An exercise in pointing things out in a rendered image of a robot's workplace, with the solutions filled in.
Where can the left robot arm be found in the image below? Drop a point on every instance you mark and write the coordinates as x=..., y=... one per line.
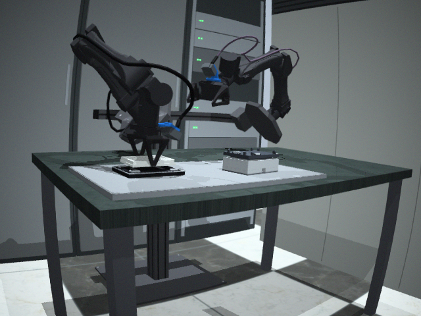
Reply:
x=244, y=70

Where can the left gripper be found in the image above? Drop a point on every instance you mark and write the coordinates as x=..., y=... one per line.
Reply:
x=212, y=89

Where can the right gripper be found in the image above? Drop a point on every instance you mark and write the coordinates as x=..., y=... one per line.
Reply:
x=148, y=117

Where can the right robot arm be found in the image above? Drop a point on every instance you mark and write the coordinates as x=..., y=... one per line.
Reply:
x=130, y=85

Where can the white well plate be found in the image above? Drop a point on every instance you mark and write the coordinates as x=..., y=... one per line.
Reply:
x=143, y=161

